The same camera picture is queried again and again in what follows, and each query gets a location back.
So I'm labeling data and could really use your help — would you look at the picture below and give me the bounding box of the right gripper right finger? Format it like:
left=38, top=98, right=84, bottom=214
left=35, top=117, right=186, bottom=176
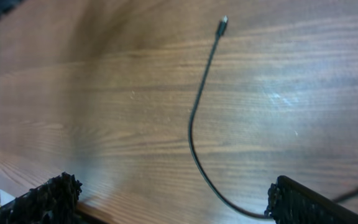
left=264, top=175, right=358, bottom=224

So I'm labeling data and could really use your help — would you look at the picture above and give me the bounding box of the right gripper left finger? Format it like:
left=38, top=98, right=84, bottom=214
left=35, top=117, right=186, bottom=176
left=0, top=172, right=82, bottom=224

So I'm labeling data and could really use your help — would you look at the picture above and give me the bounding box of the black USB charging cable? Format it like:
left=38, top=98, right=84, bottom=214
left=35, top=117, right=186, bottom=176
left=187, top=15, right=358, bottom=220

